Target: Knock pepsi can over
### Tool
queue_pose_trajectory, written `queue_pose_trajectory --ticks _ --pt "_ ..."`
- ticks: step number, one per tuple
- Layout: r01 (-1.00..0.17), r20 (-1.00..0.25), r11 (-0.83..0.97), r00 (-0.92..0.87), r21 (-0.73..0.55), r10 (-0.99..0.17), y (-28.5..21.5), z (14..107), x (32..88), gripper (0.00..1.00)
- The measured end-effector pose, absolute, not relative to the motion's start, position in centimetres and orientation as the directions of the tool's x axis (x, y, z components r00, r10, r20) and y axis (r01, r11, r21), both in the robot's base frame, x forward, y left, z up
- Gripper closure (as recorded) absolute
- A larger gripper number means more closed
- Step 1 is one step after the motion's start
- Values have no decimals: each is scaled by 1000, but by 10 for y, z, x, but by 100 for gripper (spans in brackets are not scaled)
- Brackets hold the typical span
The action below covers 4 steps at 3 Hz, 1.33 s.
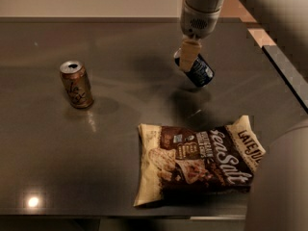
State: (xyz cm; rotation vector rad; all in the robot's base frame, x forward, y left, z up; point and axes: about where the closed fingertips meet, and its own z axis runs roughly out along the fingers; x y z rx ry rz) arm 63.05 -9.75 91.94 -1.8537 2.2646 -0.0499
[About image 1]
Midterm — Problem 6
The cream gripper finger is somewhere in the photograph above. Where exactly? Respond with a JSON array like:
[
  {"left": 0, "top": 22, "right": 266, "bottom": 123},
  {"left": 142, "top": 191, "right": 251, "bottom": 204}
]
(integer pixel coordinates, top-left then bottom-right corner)
[{"left": 180, "top": 38, "right": 202, "bottom": 72}]

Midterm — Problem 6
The dark blue pepsi can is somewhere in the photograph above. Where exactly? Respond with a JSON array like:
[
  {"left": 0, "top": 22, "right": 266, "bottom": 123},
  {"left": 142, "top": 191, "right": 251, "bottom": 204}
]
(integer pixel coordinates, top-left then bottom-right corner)
[{"left": 186, "top": 54, "right": 215, "bottom": 88}]

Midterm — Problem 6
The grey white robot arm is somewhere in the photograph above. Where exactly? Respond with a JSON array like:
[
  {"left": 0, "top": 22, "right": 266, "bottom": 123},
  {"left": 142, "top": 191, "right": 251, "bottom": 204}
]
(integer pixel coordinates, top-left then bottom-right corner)
[{"left": 181, "top": 0, "right": 308, "bottom": 231}]

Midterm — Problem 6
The brown la croix can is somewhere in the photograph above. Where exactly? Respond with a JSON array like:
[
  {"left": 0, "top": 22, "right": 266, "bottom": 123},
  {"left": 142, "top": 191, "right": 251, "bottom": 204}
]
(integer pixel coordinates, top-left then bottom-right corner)
[{"left": 60, "top": 61, "right": 93, "bottom": 109}]

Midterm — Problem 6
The late july chips bag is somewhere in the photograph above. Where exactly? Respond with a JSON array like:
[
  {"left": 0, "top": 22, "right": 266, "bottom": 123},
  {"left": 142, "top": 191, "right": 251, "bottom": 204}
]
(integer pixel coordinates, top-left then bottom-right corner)
[{"left": 134, "top": 115, "right": 266, "bottom": 207}]

